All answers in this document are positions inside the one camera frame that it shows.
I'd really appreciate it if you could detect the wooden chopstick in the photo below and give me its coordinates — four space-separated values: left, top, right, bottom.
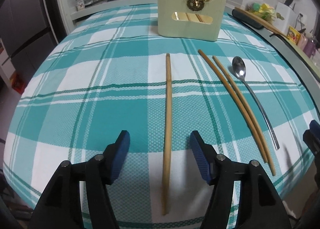
185 12 191 21
211 55 277 177
197 49 269 164
162 53 172 215
196 14 204 23

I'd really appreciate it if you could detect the steel spoon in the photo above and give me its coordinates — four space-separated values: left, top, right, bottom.
232 56 280 150

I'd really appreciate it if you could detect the teal white checkered tablecloth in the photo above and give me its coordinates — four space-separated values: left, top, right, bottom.
3 4 318 228

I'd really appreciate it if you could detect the purple cup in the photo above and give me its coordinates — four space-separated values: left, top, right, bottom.
303 37 317 58

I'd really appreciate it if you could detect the pink cup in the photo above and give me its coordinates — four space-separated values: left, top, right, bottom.
297 34 308 50

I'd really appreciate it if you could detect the yellow red tin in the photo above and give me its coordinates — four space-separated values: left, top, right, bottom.
287 26 300 44

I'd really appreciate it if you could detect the white knife block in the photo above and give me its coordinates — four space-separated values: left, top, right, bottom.
273 2 297 35

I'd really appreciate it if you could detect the wooden cutting board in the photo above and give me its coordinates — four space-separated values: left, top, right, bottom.
234 7 286 37

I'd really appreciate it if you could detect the black griddle under board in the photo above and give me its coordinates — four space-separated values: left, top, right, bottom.
232 9 264 30

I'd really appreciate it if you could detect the bag of colourful sponges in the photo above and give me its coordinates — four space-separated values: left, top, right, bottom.
246 0 284 23

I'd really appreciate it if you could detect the grey refrigerator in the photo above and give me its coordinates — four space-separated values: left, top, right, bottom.
1 0 57 87

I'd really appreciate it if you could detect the cream utensil holder box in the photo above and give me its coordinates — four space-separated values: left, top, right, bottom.
158 0 226 41

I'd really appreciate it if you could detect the white spice jar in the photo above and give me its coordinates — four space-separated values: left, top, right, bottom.
75 0 85 11

